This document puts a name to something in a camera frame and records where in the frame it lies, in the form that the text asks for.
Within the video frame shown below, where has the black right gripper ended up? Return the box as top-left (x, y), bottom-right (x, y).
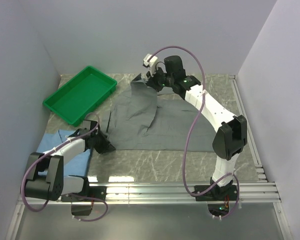
top-left (146, 65), bottom-right (175, 93)

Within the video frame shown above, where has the grey long sleeve shirt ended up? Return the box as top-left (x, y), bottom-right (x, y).
top-left (106, 73), bottom-right (225, 152)

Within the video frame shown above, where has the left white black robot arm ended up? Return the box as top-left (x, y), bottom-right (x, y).
top-left (20, 129), bottom-right (116, 202)

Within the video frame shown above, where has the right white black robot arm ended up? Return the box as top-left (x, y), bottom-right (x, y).
top-left (146, 69), bottom-right (248, 200)

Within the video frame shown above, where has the folded light blue shirt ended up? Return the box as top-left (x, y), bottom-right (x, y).
top-left (36, 129), bottom-right (92, 177)

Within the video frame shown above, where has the green plastic tray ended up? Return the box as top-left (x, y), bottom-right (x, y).
top-left (42, 66), bottom-right (118, 127)

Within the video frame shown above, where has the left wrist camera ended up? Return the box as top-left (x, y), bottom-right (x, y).
top-left (77, 120), bottom-right (99, 136)

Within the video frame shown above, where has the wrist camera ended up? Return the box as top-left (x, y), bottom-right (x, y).
top-left (77, 120), bottom-right (99, 136)
top-left (142, 53), bottom-right (185, 76)

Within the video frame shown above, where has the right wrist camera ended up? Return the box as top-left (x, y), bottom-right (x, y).
top-left (142, 53), bottom-right (185, 76)

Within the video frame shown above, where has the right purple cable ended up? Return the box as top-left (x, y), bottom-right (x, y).
top-left (151, 46), bottom-right (241, 218)

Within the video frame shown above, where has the purple cable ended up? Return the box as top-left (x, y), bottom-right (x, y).
top-left (19, 112), bottom-right (109, 223)
top-left (151, 46), bottom-right (241, 218)

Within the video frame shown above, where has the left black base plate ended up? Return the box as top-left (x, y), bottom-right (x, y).
top-left (61, 186), bottom-right (107, 202)

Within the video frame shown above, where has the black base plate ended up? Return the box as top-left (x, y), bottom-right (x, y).
top-left (61, 186), bottom-right (107, 202)
top-left (195, 182), bottom-right (239, 202)

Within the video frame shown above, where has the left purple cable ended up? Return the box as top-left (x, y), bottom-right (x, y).
top-left (19, 112), bottom-right (109, 223)

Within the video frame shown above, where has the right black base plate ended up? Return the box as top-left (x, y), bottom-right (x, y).
top-left (195, 182), bottom-right (239, 202)

